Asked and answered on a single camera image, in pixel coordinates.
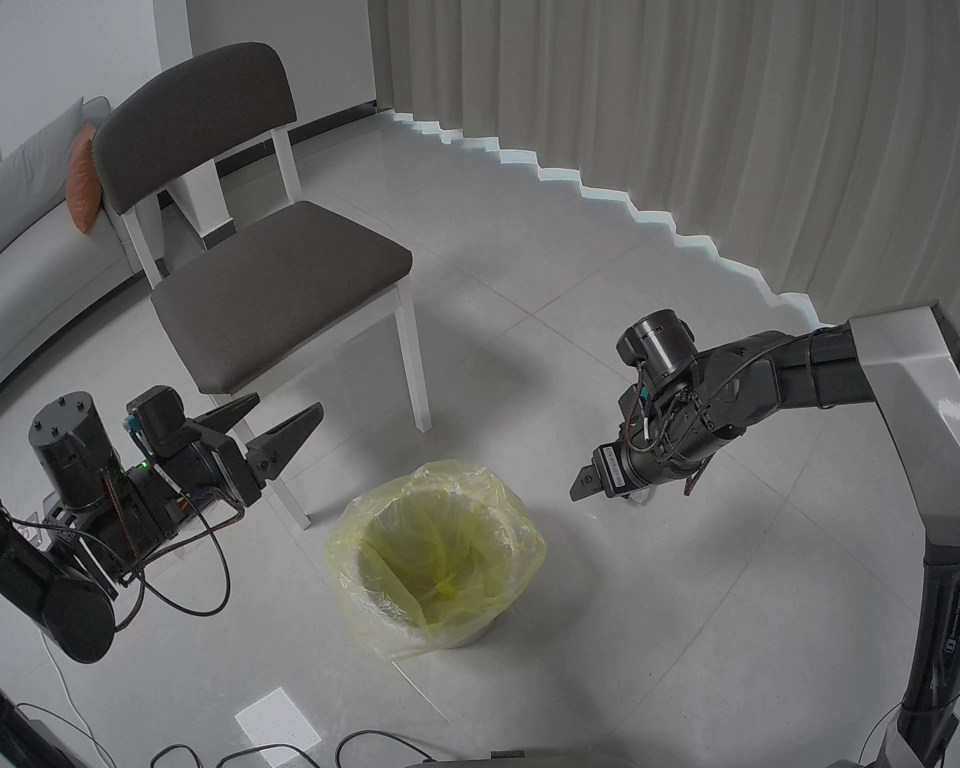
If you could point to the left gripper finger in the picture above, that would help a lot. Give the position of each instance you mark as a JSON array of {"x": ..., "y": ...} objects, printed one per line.
[
  {"x": 274, "y": 450},
  {"x": 225, "y": 421}
]

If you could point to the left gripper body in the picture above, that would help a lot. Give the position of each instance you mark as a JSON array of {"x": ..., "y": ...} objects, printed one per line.
[{"x": 232, "y": 472}]

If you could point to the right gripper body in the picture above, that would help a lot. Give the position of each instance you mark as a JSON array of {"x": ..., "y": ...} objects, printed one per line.
[{"x": 615, "y": 469}]

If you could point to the yellow plastic bag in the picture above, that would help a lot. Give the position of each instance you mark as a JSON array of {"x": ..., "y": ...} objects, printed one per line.
[{"x": 420, "y": 555}]

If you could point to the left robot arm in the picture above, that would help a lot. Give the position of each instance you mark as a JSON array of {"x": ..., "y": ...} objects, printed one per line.
[{"x": 71, "y": 450}]

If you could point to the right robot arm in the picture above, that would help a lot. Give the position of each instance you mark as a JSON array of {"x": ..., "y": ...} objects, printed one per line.
[{"x": 900, "y": 360}]

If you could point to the white trash bin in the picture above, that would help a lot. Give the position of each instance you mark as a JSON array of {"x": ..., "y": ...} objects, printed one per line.
[{"x": 472, "y": 626}]

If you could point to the dark grey white-legged chair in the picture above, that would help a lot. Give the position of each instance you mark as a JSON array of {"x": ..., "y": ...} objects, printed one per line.
[{"x": 285, "y": 277}]

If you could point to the grey sofa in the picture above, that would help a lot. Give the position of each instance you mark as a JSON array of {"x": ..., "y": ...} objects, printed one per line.
[{"x": 45, "y": 277}]

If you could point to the orange cushion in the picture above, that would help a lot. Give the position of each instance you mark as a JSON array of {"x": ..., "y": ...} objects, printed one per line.
[{"x": 81, "y": 187}]

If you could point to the beige curtain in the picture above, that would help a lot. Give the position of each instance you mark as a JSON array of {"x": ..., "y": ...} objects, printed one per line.
[{"x": 675, "y": 112}]

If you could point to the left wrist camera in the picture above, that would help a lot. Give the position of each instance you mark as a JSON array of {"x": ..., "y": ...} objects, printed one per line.
[{"x": 161, "y": 412}]

